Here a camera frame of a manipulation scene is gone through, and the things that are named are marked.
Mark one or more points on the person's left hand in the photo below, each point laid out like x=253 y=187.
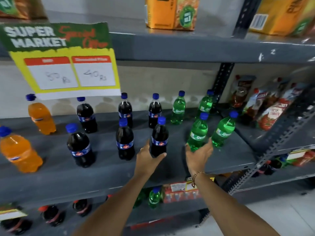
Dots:
x=145 y=162

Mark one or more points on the person's right hand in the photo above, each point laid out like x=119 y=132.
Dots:
x=198 y=160

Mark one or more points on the person's left thumb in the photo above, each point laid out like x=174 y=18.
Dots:
x=160 y=157

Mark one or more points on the person's right thumb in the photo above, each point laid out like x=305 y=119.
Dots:
x=189 y=148

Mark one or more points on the green soda bottle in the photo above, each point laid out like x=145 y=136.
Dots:
x=154 y=198
x=178 y=109
x=223 y=131
x=197 y=133
x=205 y=104

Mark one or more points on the blue-capped cola soda bottle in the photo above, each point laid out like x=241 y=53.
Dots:
x=159 y=135

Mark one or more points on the person's left forearm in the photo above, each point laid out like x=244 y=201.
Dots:
x=118 y=208

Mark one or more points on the person's right forearm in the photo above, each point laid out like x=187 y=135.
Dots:
x=228 y=211

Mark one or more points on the yellow shelf price tag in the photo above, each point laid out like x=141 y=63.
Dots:
x=189 y=180

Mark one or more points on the red drink multipack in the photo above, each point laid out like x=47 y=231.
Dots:
x=177 y=192

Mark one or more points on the red ketchup pouch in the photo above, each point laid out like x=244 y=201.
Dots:
x=253 y=103
x=273 y=113
x=296 y=92
x=240 y=92

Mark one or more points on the group of dark cola bottles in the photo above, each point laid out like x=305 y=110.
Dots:
x=80 y=147

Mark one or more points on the red-capped dark soda bottle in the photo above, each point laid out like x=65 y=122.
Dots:
x=14 y=226
x=269 y=167
x=53 y=216
x=82 y=207

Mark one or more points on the grey metal shelf rack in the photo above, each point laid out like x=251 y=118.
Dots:
x=278 y=146
x=73 y=178

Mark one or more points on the red snack packet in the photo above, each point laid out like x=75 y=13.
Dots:
x=305 y=157

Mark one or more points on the orange soda bottle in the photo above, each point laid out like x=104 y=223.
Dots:
x=18 y=153
x=42 y=117

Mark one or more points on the orange juice carton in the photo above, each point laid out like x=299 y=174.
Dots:
x=169 y=13
x=283 y=17
x=17 y=7

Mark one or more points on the green and yellow price sign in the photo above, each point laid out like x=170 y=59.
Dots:
x=61 y=61

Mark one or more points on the small green yellow shelf sign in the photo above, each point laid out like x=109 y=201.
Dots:
x=11 y=212

